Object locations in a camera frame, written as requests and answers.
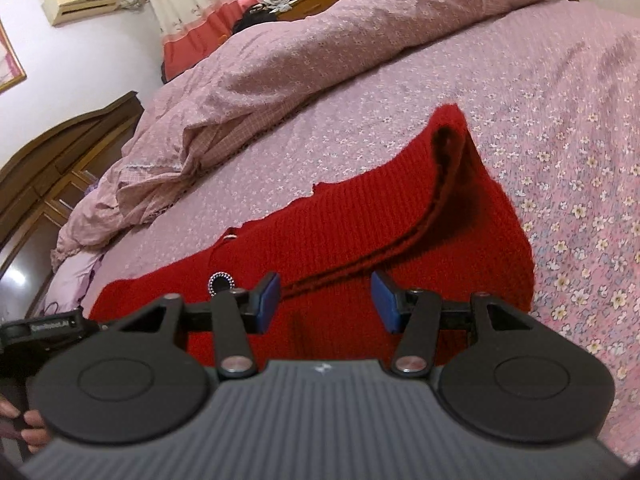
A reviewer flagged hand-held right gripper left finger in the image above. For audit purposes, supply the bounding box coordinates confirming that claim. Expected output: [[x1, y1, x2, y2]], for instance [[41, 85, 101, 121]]
[[116, 272, 281, 380]]

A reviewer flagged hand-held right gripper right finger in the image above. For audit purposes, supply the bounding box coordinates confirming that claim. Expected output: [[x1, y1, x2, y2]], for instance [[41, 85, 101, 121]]
[[371, 270, 535, 380]]

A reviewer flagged red knitted sweater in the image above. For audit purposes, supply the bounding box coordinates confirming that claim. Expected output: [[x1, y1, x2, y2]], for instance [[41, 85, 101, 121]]
[[89, 104, 536, 368]]

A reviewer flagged dark clothes pile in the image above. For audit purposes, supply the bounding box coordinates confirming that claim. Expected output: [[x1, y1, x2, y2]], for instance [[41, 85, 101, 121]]
[[232, 0, 348, 36]]

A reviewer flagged person's left hand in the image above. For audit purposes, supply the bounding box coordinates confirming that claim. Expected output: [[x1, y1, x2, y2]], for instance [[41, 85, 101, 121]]
[[0, 399, 51, 453]]

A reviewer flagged lilac cloth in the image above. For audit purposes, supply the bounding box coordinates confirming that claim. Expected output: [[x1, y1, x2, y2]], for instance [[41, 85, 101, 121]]
[[42, 252, 103, 318]]

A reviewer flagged brown wooden wardrobe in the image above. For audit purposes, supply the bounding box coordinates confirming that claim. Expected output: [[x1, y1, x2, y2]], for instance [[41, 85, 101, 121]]
[[0, 91, 146, 321]]

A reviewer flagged floral pink bed sheet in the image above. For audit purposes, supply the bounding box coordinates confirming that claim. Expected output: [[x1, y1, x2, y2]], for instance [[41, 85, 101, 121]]
[[95, 0, 640, 461]]

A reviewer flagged pink checked duvet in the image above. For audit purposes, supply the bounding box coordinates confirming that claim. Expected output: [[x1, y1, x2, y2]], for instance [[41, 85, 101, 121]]
[[50, 0, 557, 266]]

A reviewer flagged floral curtain with red hem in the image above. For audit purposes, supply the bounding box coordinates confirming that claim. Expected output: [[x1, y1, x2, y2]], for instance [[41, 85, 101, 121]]
[[135, 0, 406, 83]]

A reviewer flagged cream air conditioner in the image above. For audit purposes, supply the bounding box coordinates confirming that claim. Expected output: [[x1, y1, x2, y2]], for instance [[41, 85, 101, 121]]
[[41, 0, 123, 27]]

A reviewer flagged framed wall picture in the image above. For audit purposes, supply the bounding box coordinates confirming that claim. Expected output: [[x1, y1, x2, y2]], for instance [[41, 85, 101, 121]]
[[0, 20, 27, 95]]

